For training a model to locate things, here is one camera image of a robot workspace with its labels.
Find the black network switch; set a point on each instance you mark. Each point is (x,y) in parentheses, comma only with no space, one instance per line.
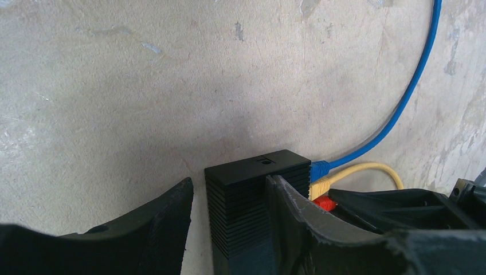
(240,227)

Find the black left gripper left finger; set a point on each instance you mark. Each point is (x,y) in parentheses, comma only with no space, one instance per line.
(150,239)

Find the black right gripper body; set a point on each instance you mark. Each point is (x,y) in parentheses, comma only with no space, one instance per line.
(469,196)

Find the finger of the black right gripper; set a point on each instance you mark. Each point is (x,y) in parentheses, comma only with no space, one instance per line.
(385,211)

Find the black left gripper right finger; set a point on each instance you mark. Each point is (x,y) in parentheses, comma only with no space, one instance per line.
(309,240)

